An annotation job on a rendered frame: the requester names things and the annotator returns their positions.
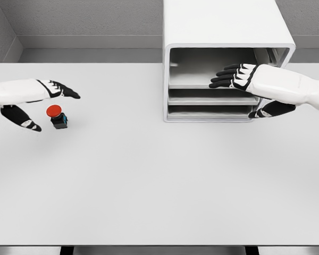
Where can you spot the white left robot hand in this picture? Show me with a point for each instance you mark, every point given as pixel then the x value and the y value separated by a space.
pixel 21 91

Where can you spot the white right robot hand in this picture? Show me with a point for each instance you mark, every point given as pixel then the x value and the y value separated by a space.
pixel 276 82

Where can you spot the white tabletop storage cabinet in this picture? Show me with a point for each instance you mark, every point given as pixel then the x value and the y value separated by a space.
pixel 223 24

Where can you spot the red button load switch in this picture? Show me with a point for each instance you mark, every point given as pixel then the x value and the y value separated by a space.
pixel 54 111

